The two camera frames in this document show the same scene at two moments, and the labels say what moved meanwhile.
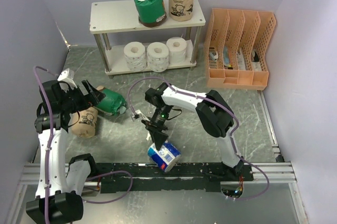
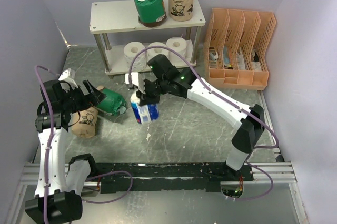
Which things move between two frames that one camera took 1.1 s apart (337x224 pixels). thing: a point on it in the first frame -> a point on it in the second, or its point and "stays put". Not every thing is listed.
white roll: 157,54 stays put
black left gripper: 95,96 stays put
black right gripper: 153,127 -> 149,100
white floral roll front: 135,54 stays put
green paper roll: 149,1 stays put
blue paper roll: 166,157 -> 145,113
